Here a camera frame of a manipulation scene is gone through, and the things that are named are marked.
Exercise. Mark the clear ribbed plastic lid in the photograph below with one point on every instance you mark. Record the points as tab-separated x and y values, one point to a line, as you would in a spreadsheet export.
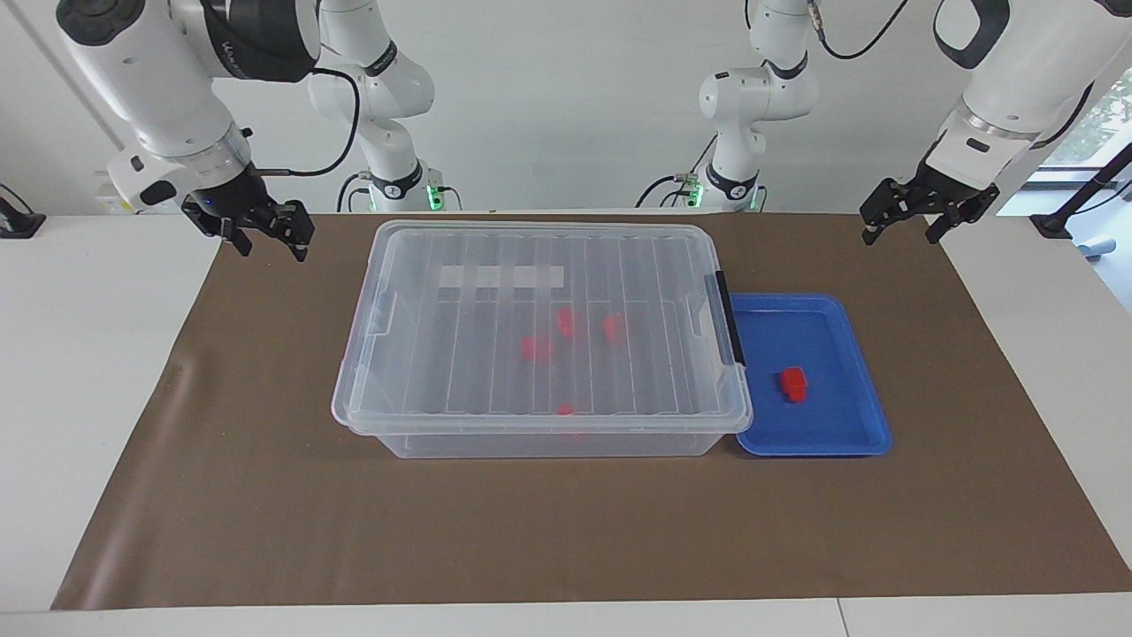
460	372

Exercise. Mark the black table clamp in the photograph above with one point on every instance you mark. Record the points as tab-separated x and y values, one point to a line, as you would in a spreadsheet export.
18	223

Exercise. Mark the clear plastic storage box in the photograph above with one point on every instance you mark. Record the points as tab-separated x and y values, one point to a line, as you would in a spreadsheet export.
531	445

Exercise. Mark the blue plastic tray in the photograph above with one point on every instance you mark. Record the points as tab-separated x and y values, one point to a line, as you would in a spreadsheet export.
831	345

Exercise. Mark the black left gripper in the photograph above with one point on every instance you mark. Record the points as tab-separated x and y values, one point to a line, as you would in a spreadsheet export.
955	195

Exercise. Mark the window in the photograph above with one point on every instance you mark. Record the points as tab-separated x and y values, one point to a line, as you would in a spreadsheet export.
1105	115

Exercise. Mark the brown paper table mat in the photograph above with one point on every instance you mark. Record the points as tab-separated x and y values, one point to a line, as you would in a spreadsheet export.
531	531

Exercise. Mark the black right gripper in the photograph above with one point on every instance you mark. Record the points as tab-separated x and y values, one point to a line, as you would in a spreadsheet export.
230	196

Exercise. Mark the white wall socket box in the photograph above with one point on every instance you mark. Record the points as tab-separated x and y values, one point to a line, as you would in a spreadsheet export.
106	190

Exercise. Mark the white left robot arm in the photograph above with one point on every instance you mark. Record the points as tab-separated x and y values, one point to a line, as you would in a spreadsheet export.
1008	80

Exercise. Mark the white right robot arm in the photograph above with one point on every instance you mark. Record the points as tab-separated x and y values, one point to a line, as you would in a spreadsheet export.
159	80

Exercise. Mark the pale blue object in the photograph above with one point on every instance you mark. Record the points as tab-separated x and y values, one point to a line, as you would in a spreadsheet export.
1097	249

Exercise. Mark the black pole stand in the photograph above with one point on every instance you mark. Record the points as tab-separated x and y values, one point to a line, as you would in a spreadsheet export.
1052	226

